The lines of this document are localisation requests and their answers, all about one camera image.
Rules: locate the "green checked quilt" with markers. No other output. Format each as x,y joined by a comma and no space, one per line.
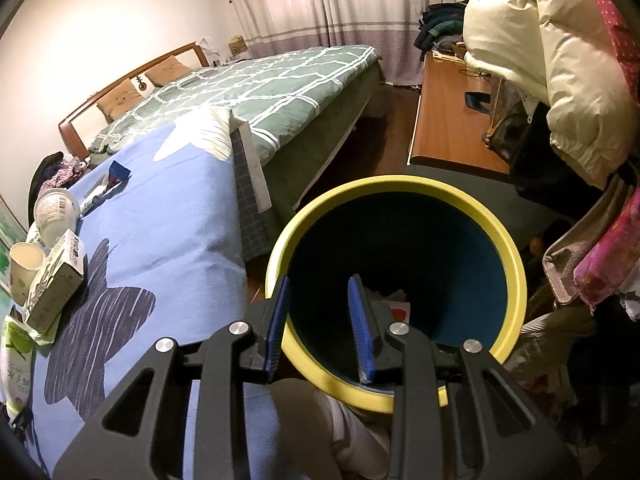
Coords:
280,85

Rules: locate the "checked white cloth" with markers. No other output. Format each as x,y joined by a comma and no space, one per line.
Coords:
252,200

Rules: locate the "red white paper scrap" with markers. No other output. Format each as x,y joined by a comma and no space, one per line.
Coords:
397,310

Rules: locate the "wooden desk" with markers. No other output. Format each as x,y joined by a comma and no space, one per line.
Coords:
450,125

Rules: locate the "dark headboard ornament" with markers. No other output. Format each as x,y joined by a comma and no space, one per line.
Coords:
143,85

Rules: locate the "small blue box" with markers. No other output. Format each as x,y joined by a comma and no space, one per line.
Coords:
119,171

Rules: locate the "white green carton box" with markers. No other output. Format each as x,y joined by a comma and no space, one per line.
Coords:
55,285

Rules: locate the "floral clothes pile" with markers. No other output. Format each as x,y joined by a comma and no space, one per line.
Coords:
55,172

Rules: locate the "white paper noodle bowl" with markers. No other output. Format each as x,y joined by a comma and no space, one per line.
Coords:
55,210

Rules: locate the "wooden bed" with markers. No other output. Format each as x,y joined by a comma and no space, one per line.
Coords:
320,160

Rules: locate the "black garment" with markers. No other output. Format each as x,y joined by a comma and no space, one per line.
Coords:
545,175

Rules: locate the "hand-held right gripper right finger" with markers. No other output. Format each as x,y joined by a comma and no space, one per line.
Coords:
361,332

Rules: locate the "yellow rimmed trash bin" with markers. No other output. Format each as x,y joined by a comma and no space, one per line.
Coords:
440,250

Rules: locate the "red dotted cloth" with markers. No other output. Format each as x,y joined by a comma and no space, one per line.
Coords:
620,25

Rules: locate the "beige bag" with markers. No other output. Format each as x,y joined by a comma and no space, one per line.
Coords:
565,265

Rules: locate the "white down jacket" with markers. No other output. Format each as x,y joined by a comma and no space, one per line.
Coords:
550,35

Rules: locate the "white toothpaste tube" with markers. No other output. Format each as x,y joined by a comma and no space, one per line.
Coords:
97,197

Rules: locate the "brown pillow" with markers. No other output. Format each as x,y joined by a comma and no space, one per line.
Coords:
167,71
117,100

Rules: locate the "person's leg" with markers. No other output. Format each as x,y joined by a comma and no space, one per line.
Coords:
345,435

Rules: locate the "pink white curtain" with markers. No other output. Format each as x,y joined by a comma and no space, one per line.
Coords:
325,5

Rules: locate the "brown patterned bag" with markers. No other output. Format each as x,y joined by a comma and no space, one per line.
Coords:
510,125

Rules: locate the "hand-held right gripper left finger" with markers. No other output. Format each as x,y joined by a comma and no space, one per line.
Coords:
277,327

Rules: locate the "green white wipes packet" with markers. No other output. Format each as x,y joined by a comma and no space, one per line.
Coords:
17,360

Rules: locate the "pink floral cloth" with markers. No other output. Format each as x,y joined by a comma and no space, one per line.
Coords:
610,250

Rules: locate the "dark clothes pile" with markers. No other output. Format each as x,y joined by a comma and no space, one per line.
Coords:
442,25

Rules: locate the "small white paper cup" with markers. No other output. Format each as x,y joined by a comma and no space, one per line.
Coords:
25,270

